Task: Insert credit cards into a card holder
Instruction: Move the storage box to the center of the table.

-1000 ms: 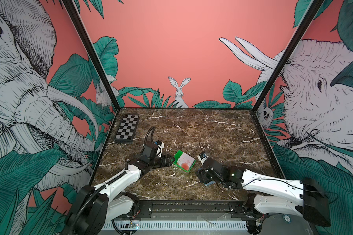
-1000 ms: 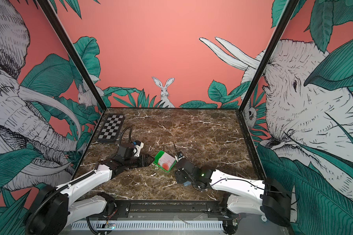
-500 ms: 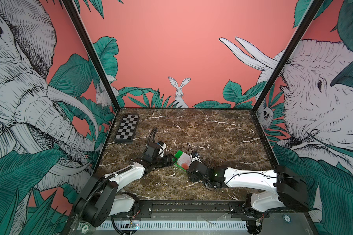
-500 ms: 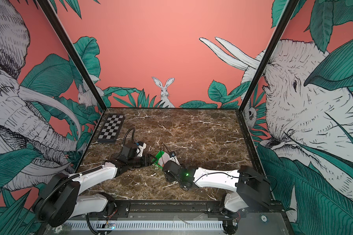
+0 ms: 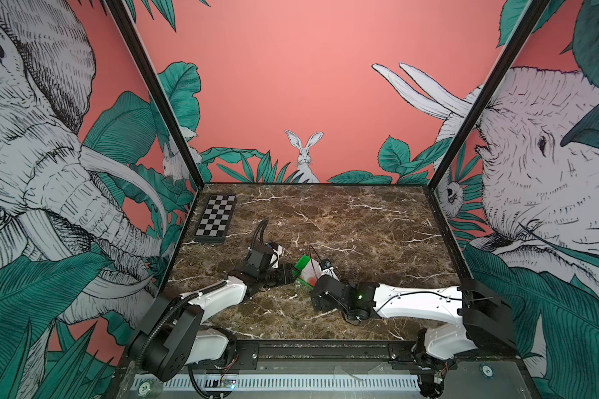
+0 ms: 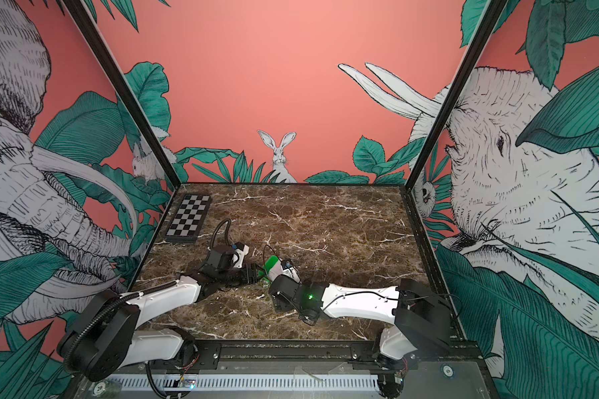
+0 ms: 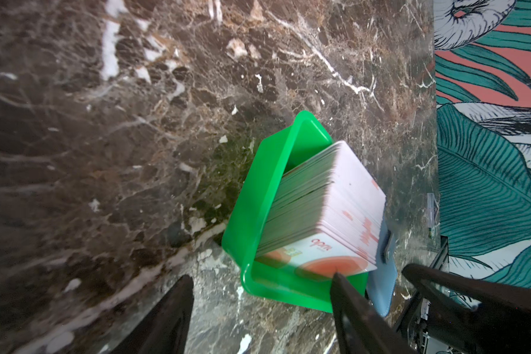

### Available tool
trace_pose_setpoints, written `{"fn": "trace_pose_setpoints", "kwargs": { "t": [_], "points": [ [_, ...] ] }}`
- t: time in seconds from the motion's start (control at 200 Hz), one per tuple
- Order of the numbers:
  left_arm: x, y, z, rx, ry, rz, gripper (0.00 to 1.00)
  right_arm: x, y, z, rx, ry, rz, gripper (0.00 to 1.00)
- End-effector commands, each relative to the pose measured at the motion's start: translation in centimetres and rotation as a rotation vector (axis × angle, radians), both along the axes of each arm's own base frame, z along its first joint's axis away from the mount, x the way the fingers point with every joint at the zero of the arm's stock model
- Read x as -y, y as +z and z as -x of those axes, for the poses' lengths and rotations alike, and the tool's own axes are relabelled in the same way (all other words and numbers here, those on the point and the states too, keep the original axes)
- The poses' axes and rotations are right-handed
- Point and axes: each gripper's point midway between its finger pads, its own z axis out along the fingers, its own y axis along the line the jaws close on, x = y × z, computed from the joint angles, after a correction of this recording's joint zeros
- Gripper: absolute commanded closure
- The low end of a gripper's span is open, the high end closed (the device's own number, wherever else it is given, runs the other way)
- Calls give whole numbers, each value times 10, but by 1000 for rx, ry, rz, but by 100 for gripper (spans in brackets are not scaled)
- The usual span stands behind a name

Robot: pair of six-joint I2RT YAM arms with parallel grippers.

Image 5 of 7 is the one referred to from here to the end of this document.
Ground green card tray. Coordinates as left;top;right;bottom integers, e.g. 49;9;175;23
296;255;312;289

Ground white red credit card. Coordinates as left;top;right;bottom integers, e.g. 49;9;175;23
299;259;323;288

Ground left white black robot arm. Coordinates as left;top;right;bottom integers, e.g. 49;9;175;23
125;244;301;382

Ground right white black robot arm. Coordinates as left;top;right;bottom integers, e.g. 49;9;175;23
311;274;517;361

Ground black white checkerboard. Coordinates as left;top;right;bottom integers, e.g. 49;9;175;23
193;193;237;244

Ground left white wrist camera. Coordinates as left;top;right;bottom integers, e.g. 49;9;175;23
268;242;284;269

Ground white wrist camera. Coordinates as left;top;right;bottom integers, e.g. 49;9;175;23
319;259;339;280
268;242;284;269

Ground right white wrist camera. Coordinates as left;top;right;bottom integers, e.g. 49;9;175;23
319;259;339;280

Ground black front mounting rail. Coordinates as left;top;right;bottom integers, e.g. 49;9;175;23
124;340;520;371

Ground white slotted cable duct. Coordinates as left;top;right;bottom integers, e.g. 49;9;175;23
130;373;420;393

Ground left black frame post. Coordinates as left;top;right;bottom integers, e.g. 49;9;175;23
105;0;205;190

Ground black frame post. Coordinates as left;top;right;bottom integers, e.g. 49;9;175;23
427;0;549;191
105;0;205;190

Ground right black frame post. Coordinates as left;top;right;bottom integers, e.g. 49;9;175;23
427;0;549;191

